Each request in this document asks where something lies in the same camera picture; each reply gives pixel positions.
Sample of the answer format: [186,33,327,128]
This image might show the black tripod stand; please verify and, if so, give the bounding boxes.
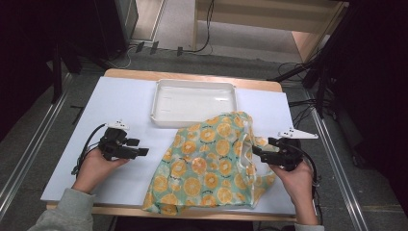
[268,0,357,118]

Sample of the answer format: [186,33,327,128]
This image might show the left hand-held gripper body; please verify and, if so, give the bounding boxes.
[98,119,138,162]

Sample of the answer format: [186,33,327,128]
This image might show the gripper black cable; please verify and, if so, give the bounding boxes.
[70,123,109,177]
[288,142,323,225]

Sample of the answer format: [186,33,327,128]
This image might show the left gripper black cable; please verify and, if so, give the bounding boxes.
[70,123,109,177]

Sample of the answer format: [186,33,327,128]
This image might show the white floor cable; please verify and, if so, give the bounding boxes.
[105,46,138,70]

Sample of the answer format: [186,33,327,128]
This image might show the orange print fabric bag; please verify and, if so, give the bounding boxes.
[141,111,278,216]

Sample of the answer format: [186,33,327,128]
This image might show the black floor cables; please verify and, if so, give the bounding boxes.
[277,62,335,129]

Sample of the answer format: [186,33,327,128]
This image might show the black metal stand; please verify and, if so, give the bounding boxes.
[51,41,83,104]

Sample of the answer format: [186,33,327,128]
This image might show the black tape strip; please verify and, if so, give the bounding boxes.
[70,105,86,126]

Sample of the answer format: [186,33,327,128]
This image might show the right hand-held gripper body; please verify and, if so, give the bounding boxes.
[270,128,319,172]

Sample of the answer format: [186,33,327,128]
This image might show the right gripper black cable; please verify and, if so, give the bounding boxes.
[288,142,323,225]

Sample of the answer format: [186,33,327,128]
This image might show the white plastic tray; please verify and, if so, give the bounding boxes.
[149,79,239,129]

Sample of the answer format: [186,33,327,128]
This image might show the white table mat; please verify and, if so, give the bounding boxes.
[40,76,297,216]

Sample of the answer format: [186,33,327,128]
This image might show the person's right hand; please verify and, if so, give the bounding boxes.
[268,159,317,206]

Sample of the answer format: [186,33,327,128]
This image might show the light wooden shelf unit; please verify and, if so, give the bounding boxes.
[191,0,350,64]

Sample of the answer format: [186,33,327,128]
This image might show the dark cabinet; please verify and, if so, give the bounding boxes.
[92,0,140,61]

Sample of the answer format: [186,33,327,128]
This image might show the aluminium floor rail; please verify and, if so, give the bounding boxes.
[0,73,73,222]
[302,90,370,231]

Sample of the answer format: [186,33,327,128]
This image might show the black hanging cable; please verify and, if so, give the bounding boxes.
[184,0,216,54]

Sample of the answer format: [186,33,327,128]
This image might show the person's left hand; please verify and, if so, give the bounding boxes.
[72,147,130,194]

